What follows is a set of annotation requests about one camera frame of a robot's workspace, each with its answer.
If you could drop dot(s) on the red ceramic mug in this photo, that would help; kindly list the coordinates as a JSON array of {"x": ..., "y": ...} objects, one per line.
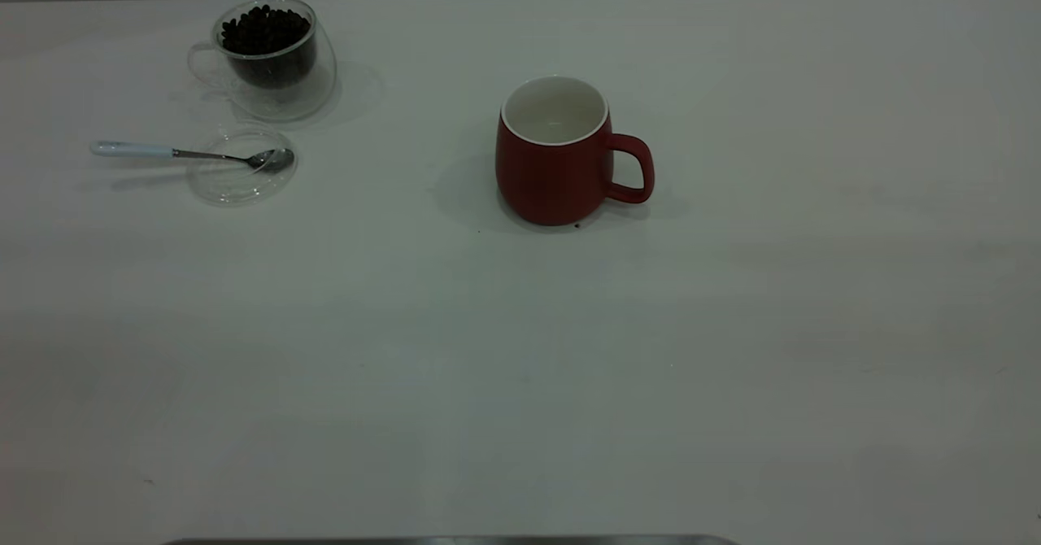
[{"x": 553, "y": 179}]

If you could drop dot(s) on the clear glass cup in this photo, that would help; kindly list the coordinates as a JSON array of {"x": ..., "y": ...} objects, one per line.
[{"x": 285, "y": 102}]

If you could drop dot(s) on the clear round lid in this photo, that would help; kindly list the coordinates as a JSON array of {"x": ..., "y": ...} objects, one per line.
[{"x": 232, "y": 191}]

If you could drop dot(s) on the dark coffee beans pile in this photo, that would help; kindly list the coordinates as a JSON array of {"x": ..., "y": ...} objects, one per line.
[{"x": 264, "y": 32}]

